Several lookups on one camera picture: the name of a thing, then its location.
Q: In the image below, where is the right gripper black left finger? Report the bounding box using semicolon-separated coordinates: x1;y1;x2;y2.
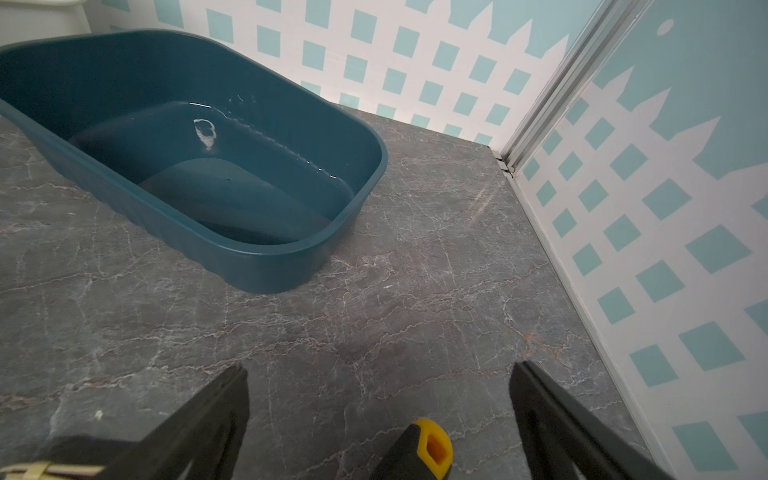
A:
96;364;250;479

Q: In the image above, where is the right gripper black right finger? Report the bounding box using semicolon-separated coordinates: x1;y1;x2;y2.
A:
509;361;670;479

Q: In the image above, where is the dark teal storage bin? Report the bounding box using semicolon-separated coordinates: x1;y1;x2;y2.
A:
1;30;388;294

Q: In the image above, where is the white translucent lidded toolbox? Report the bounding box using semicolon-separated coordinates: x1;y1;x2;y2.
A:
0;0;91;46

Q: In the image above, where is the yellow handled screwdriver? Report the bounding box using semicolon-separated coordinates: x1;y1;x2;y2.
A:
370;418;454;480

